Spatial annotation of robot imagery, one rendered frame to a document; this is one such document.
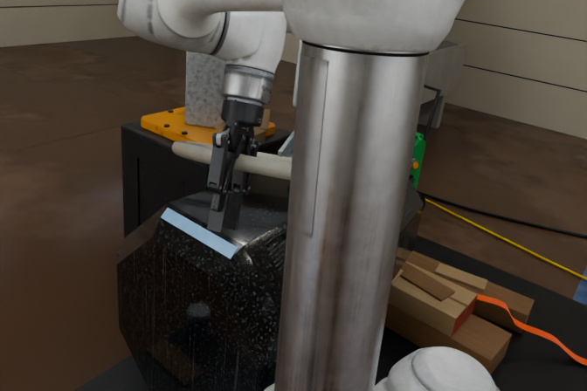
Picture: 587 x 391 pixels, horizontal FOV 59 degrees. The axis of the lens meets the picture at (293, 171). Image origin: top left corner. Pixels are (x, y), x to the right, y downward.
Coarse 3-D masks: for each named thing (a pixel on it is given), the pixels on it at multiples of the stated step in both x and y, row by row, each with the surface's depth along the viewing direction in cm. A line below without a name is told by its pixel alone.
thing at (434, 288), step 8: (408, 264) 252; (400, 272) 244; (408, 272) 245; (416, 272) 246; (408, 280) 240; (416, 280) 240; (424, 280) 241; (432, 280) 241; (424, 288) 235; (432, 288) 236; (440, 288) 236; (448, 288) 237; (432, 296) 232; (440, 296) 231; (448, 296) 232
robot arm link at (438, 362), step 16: (416, 352) 68; (432, 352) 66; (448, 352) 67; (400, 368) 65; (416, 368) 64; (432, 368) 63; (448, 368) 64; (464, 368) 65; (480, 368) 65; (384, 384) 67; (400, 384) 63; (416, 384) 62; (432, 384) 61; (448, 384) 61; (464, 384) 62; (480, 384) 62
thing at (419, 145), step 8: (432, 88) 331; (432, 112) 332; (416, 136) 332; (424, 136) 338; (416, 144) 331; (424, 144) 336; (416, 152) 333; (424, 152) 339; (416, 160) 333; (416, 168) 340; (416, 176) 344; (416, 184) 347; (424, 200) 352
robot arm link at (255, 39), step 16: (240, 16) 87; (256, 16) 88; (272, 16) 90; (224, 32) 87; (240, 32) 88; (256, 32) 89; (272, 32) 90; (224, 48) 88; (240, 48) 89; (256, 48) 89; (272, 48) 91; (240, 64) 90; (256, 64) 90; (272, 64) 92
